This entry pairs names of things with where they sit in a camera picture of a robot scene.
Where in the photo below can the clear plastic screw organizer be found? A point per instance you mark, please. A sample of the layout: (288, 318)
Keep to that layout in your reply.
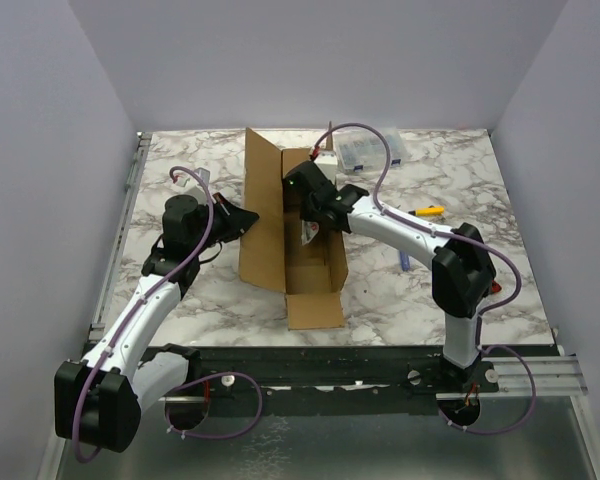
(360, 150)

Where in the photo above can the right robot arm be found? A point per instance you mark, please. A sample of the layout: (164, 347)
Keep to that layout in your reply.
(462, 270)

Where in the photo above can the yellow handled screwdriver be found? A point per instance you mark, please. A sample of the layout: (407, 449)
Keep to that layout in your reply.
(428, 211)

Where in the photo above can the aluminium frame rail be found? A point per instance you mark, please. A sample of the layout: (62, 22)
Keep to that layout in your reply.
(533, 372)

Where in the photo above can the brown cardboard express box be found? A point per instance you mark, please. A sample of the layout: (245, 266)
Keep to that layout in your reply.
(272, 257)

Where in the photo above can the black mounting rail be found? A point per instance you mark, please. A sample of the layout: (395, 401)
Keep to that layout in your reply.
(324, 381)

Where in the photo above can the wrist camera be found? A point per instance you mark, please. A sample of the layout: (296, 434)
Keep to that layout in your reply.
(327, 161)
(187, 185)

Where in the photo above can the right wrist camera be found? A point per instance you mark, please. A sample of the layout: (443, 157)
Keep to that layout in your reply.
(327, 161)

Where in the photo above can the blue red screwdriver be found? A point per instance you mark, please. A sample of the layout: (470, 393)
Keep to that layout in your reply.
(404, 261)

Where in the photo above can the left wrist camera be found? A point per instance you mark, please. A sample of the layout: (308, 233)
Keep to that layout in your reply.
(187, 185)

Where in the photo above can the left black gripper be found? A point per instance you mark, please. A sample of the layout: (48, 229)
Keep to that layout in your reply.
(237, 220)

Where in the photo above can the white packaged item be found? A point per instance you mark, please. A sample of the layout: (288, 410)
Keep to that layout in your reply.
(309, 231)

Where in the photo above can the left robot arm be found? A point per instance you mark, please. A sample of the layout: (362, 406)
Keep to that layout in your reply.
(100, 399)

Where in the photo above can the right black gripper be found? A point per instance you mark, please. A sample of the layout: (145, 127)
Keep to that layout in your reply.
(310, 201)

